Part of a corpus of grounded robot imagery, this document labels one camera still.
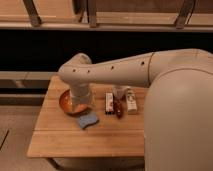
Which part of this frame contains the wooden table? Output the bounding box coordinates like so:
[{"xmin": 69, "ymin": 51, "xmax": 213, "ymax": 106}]
[{"xmin": 27, "ymin": 76, "xmax": 147, "ymax": 158}]

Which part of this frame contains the dark brown bottle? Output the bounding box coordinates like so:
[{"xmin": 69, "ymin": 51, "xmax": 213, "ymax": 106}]
[{"xmin": 114, "ymin": 100, "xmax": 123, "ymax": 118}]

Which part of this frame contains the clear plastic cup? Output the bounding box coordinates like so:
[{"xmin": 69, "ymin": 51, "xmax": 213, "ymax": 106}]
[{"xmin": 112, "ymin": 85, "xmax": 127, "ymax": 100}]

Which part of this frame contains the orange bowl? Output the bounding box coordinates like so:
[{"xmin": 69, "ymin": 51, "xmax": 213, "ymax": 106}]
[{"xmin": 59, "ymin": 90, "xmax": 88, "ymax": 116}]

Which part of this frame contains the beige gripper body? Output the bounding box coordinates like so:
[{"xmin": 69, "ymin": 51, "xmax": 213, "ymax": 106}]
[{"xmin": 70, "ymin": 83, "xmax": 93, "ymax": 114}]

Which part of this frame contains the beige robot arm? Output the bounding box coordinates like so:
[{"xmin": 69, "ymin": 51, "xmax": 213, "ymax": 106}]
[{"xmin": 58, "ymin": 49, "xmax": 213, "ymax": 171}]

